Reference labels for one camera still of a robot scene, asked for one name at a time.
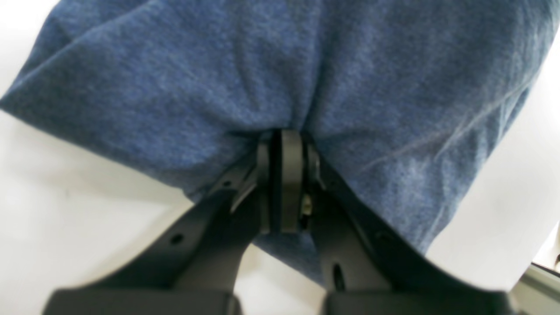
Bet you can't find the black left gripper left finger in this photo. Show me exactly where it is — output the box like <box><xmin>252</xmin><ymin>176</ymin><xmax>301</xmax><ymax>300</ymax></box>
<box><xmin>43</xmin><ymin>136</ymin><xmax>272</xmax><ymax>315</ymax></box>

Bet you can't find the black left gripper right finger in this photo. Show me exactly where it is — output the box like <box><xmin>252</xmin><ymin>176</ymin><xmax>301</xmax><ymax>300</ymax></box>
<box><xmin>280</xmin><ymin>130</ymin><xmax>518</xmax><ymax>315</ymax></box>

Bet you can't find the dark blue t-shirt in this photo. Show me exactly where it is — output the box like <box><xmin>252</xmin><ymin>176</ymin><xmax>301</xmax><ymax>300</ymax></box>
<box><xmin>0</xmin><ymin>0</ymin><xmax>560</xmax><ymax>287</ymax></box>

